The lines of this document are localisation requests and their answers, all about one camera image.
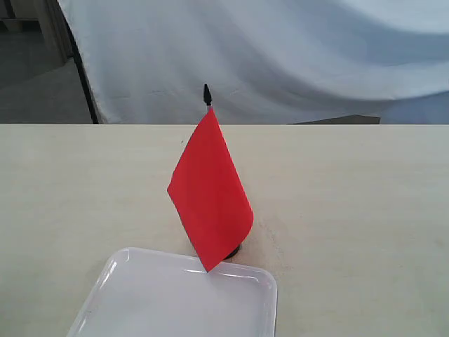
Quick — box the red flag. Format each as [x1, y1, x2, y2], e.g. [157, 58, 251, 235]
[167, 86, 254, 271]

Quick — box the black round flag base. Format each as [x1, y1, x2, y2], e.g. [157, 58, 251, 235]
[224, 244, 241, 260]

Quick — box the white backdrop cloth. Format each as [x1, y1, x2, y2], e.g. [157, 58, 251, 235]
[60, 1, 448, 124]

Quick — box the black backdrop stand pole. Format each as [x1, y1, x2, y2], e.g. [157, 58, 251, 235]
[69, 29, 99, 124]

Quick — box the white plastic tray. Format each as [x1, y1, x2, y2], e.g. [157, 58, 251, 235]
[68, 248, 277, 336]

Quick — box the wooden furniture in background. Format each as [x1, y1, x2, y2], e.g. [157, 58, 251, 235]
[1, 0, 73, 67]

